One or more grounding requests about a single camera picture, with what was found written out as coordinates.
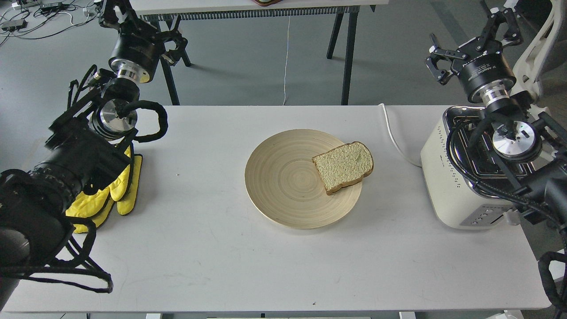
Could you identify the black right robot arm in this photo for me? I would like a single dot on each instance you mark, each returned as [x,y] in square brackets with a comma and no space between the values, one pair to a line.
[501,26]

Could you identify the round wooden plate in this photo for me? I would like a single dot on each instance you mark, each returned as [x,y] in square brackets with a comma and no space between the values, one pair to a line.
[285,186]

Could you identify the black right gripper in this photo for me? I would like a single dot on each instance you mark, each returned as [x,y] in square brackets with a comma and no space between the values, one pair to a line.
[485,71]

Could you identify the slice of brown bread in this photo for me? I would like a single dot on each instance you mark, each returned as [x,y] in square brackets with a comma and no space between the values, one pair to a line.
[344,166]

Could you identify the white background table black legs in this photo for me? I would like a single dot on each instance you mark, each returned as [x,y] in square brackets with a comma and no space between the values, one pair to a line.
[156,11]

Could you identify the white office chair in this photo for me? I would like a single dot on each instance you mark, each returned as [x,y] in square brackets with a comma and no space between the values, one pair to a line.
[546,51]

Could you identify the brown object on background table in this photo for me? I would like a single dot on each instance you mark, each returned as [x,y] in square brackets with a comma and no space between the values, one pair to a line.
[267,1]

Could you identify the cream white toaster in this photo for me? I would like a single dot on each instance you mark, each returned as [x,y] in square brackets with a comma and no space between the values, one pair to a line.
[483,168]

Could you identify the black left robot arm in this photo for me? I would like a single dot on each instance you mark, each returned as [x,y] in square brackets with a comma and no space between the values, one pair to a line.
[39,242]

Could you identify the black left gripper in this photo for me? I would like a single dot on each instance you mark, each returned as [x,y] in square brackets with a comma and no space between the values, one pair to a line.
[140,44]

